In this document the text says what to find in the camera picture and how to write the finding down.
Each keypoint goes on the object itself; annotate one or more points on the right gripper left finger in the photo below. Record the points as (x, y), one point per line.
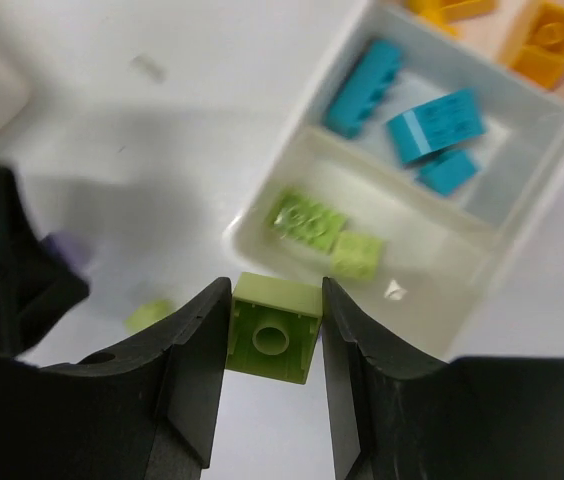
(144, 408)

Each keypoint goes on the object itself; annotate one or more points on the orange oval printed lego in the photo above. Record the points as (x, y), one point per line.
(534, 47)

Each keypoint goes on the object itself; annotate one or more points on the green lego brick front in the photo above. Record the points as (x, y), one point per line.
(274, 327)

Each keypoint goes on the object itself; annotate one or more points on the green square lego brick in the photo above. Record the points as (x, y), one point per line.
(356, 255)

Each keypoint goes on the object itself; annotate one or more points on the green long lego brick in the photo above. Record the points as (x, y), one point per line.
(302, 218)

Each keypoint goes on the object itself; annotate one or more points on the teal rounded lego brick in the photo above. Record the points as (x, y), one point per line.
(435, 125)

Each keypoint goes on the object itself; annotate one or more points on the teal square lego brick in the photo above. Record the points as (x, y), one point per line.
(447, 172)

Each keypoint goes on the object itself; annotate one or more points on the green sloped lego brick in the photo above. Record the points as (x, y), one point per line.
(148, 314)

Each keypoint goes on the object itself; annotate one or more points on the orange sloped lego brick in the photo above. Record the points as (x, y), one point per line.
(441, 14)

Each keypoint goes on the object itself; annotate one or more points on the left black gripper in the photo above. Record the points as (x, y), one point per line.
(36, 288)

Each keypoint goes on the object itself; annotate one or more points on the purple square lego brick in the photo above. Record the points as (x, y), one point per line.
(75, 252)

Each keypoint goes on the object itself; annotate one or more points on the large white divided tray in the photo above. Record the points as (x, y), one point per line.
(443, 256)

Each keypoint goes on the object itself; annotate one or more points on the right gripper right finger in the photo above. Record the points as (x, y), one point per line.
(396, 412)

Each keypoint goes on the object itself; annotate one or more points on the teal long lego brick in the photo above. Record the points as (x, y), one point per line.
(364, 89)

